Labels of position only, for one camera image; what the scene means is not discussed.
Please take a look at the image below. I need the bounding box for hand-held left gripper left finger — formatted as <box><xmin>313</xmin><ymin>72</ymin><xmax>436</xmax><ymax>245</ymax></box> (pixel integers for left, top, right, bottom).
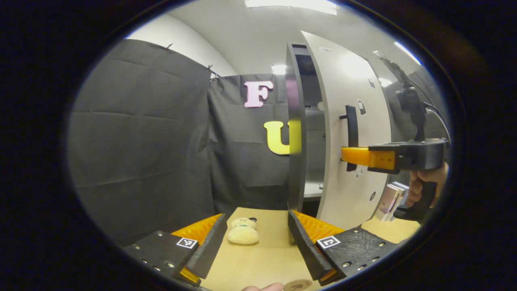
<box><xmin>122</xmin><ymin>213</ymin><xmax>227</xmax><ymax>288</ymax></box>

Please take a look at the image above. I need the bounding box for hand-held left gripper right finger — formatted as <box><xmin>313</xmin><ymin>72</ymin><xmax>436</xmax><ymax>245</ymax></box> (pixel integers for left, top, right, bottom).
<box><xmin>288</xmin><ymin>210</ymin><xmax>398</xmax><ymax>287</ymax></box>

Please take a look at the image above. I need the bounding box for round wooden coaster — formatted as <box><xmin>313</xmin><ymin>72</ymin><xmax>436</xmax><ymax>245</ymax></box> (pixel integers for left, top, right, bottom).
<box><xmin>283</xmin><ymin>279</ymin><xmax>313</xmax><ymax>291</ymax></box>

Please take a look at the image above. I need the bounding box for white cabinet door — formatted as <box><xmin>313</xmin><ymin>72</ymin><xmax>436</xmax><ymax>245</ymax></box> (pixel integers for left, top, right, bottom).
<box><xmin>301</xmin><ymin>31</ymin><xmax>392</xmax><ymax>231</ymax></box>

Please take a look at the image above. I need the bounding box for grey cabinet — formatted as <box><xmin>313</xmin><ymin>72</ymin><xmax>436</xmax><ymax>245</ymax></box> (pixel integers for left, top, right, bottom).
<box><xmin>285</xmin><ymin>42</ymin><xmax>328</xmax><ymax>215</ymax></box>

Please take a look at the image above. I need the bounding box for cream plush toy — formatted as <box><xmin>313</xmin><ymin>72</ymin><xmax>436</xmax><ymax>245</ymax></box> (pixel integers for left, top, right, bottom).
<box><xmin>226</xmin><ymin>217</ymin><xmax>260</xmax><ymax>245</ymax></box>

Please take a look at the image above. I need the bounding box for white box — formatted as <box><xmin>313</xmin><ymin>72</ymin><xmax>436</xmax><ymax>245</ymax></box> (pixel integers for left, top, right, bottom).
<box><xmin>374</xmin><ymin>182</ymin><xmax>410</xmax><ymax>222</ymax></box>

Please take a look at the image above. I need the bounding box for black door handle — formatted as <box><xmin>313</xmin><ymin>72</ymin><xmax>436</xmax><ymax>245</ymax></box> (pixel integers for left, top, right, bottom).
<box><xmin>339</xmin><ymin>105</ymin><xmax>359</xmax><ymax>172</ymax></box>

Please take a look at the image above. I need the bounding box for black cable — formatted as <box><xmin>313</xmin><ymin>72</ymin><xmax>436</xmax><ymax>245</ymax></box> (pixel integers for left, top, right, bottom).
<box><xmin>424</xmin><ymin>103</ymin><xmax>451</xmax><ymax>142</ymax></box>

